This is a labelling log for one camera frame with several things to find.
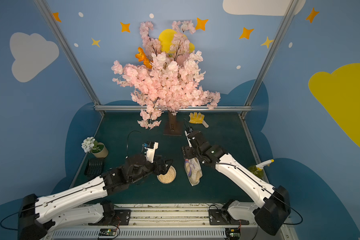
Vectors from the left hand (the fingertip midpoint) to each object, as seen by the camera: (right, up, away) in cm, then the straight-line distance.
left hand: (168, 156), depth 71 cm
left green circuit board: (-30, -37, +1) cm, 48 cm away
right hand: (+12, +5, +9) cm, 15 cm away
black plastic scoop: (-48, -11, +20) cm, 54 cm away
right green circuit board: (+32, -38, +1) cm, 50 cm away
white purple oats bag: (+12, -8, +5) cm, 16 cm away
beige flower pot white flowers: (-46, 0, +22) cm, 51 cm away
